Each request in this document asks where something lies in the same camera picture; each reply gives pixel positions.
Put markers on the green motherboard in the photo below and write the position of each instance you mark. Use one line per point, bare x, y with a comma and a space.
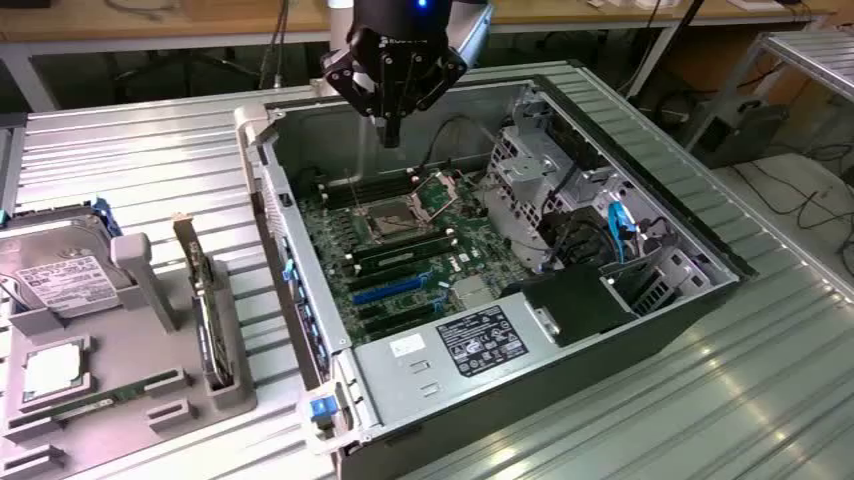
414, 265

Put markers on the metal slat frame table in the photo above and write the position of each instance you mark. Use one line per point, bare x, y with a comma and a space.
814, 55

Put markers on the open black PC case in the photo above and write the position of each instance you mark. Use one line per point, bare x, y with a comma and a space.
667, 210

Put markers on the black expansion slot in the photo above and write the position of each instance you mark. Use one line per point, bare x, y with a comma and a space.
401, 317

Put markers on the grey parts rack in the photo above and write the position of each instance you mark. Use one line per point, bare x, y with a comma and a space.
127, 360

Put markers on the silver CPU chip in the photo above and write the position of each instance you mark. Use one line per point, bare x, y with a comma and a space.
54, 372

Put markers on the green RAM stick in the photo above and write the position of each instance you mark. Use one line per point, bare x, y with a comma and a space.
100, 397

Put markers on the wooden desk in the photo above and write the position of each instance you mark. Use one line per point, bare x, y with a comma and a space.
200, 24

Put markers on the silver hard disk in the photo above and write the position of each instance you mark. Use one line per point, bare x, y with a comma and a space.
54, 270

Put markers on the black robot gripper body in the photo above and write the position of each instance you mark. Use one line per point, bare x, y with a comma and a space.
401, 30

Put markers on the CPU socket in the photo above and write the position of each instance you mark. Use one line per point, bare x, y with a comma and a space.
394, 220

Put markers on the metal disk bay cage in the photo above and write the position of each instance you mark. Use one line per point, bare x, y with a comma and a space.
527, 190

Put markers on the black box under desk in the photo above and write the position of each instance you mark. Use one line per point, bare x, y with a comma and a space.
741, 130

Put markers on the grey power supply unit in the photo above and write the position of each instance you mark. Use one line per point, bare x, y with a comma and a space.
434, 370

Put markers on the installed black RAM stick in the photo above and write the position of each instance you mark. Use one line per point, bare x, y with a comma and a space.
401, 252

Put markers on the black graphics card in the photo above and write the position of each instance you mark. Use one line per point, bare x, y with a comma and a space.
208, 300

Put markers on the metal socket cover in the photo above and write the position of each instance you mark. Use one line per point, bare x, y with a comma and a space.
437, 195

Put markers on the silver chipset heat sink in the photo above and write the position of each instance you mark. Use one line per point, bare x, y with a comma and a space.
473, 292

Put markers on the black plastic air shroud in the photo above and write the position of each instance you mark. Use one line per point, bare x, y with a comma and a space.
574, 305

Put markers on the black stand legs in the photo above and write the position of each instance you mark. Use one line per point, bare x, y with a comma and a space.
200, 62

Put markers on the blue case latch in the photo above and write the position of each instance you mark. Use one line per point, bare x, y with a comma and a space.
322, 406

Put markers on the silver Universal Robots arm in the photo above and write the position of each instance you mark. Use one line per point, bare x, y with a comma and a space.
475, 30

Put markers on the blue disk bracket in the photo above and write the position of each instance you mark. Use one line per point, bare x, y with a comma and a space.
102, 212

